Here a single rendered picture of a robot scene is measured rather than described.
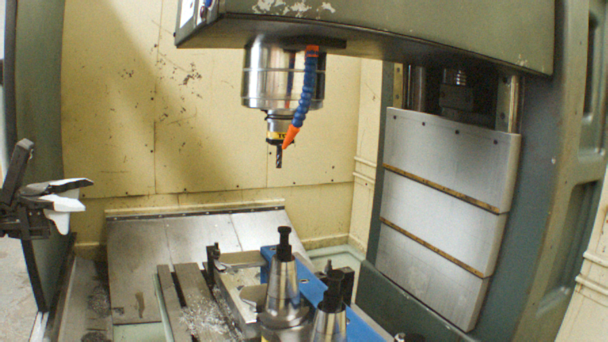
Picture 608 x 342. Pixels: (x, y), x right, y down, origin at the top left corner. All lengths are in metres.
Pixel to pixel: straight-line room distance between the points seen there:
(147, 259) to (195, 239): 0.25
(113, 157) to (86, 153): 0.14
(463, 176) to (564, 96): 0.33
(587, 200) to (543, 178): 0.34
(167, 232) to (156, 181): 0.23
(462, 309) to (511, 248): 0.22
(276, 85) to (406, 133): 0.52
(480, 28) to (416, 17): 0.14
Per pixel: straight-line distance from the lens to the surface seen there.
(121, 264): 1.65
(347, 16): 0.45
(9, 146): 1.12
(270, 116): 0.75
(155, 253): 1.68
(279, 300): 0.44
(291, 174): 1.93
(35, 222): 0.69
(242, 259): 0.61
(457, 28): 0.57
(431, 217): 1.06
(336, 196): 2.08
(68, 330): 1.42
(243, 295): 0.51
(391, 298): 1.29
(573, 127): 0.89
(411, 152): 1.10
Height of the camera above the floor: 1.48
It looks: 13 degrees down
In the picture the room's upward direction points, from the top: 3 degrees clockwise
